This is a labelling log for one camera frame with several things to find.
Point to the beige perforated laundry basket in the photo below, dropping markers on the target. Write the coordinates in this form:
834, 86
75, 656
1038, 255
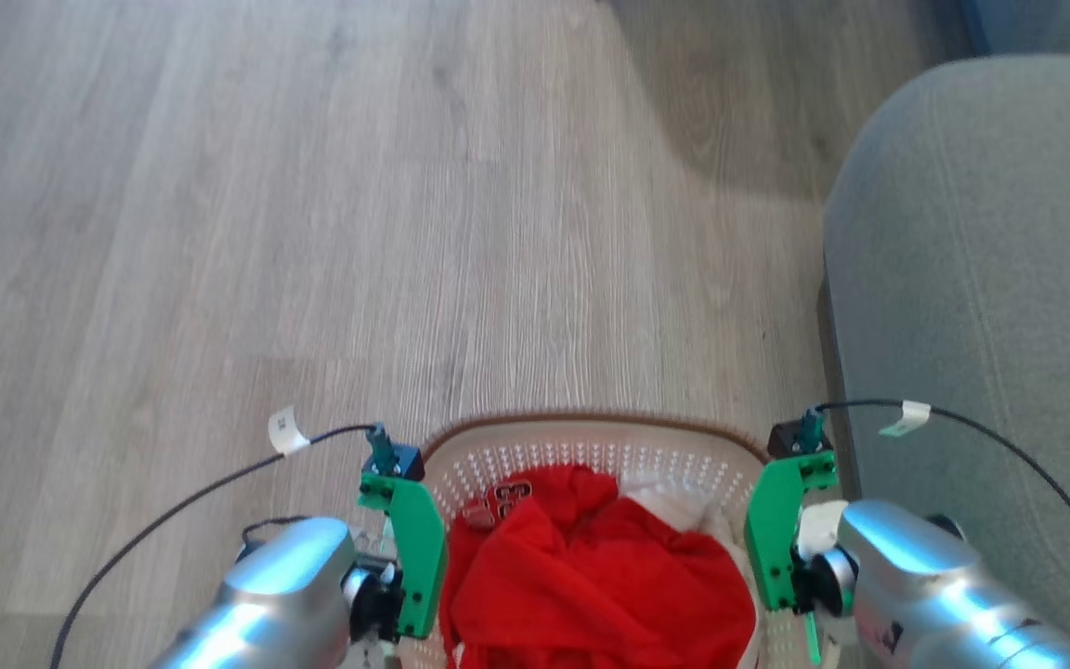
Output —
591, 451

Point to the white garment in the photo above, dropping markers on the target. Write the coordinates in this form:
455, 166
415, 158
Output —
674, 502

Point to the dark wrist camera box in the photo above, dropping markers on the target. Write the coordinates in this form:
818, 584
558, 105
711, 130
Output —
800, 435
393, 460

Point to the red garment with print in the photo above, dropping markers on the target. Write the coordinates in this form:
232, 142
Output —
581, 585

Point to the dark left wrist camera box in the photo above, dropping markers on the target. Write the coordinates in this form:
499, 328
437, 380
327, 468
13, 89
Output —
393, 460

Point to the blue grey furniture piece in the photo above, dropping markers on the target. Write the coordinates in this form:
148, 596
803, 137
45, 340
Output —
1046, 23

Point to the grey fabric sofa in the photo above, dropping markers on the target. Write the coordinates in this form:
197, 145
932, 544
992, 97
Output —
990, 279

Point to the dark right wrist camera box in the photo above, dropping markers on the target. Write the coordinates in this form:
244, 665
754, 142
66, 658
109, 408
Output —
800, 435

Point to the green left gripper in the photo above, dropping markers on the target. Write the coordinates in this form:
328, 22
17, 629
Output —
419, 548

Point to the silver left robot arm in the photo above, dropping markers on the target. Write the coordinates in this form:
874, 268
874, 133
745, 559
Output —
266, 595

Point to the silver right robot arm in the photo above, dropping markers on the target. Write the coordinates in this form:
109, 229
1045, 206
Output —
925, 595

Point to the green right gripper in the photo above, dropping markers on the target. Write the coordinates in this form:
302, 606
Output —
772, 530

